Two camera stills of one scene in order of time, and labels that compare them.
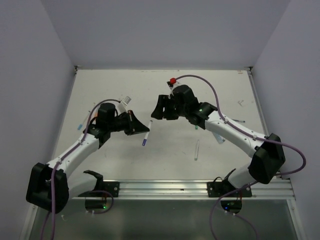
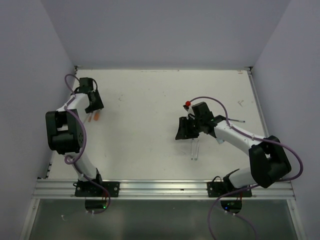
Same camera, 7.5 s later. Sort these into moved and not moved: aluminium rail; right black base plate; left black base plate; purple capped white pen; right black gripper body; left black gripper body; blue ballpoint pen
Moved: right black gripper body; left black gripper body; purple capped white pen
Not moved: blue ballpoint pen; right black base plate; aluminium rail; left black base plate
